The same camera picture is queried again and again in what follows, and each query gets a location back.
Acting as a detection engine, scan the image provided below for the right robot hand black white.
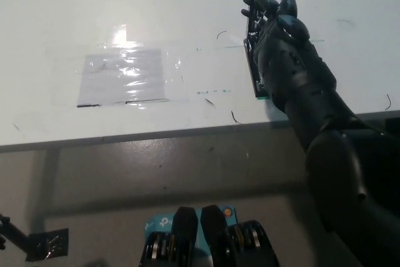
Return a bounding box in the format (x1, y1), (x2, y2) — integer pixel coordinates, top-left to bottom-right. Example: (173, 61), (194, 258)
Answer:
(240, 0), (339, 112)

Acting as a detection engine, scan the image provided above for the black stapler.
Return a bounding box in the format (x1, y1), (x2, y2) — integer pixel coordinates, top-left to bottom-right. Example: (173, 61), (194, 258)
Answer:
(242, 0), (281, 99)

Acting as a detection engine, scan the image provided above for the clear plastic film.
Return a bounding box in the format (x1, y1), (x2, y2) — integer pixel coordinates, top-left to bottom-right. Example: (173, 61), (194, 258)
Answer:
(43, 23), (188, 123)

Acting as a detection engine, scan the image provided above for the white paper sheet under film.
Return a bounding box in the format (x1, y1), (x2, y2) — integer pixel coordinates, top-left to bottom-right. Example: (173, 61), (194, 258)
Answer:
(76, 48), (166, 108)

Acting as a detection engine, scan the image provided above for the grey table leg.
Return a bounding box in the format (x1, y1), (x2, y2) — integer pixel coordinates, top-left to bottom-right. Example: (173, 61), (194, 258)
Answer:
(31, 148), (61, 233)

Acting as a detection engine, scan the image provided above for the black floor tape patch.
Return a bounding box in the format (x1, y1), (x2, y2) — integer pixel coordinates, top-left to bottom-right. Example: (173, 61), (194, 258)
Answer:
(25, 228), (70, 263)

